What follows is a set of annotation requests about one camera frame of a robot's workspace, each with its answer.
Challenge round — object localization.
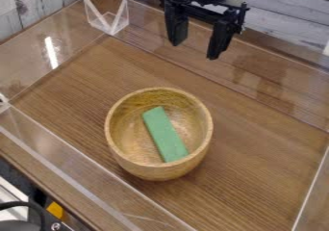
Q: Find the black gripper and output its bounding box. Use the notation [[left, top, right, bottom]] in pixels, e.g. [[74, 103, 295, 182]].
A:
[[164, 0, 250, 60]]

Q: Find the green rectangular block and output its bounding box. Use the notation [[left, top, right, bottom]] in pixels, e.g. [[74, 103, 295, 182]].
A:
[[143, 107, 188, 163]]

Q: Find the clear acrylic tray wall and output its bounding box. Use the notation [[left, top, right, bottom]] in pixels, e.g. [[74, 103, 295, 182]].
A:
[[0, 94, 196, 231]]

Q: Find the brown wooden bowl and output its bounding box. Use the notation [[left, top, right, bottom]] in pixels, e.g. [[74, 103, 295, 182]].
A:
[[104, 87, 213, 181]]

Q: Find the black cable bottom left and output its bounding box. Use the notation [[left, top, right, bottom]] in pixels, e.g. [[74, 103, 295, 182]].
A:
[[0, 200, 48, 229]]

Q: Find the black device with yellow label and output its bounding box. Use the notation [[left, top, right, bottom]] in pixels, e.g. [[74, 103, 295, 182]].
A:
[[28, 189, 84, 231]]

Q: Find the clear acrylic corner bracket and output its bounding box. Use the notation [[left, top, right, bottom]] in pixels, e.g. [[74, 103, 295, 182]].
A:
[[82, 0, 129, 36]]

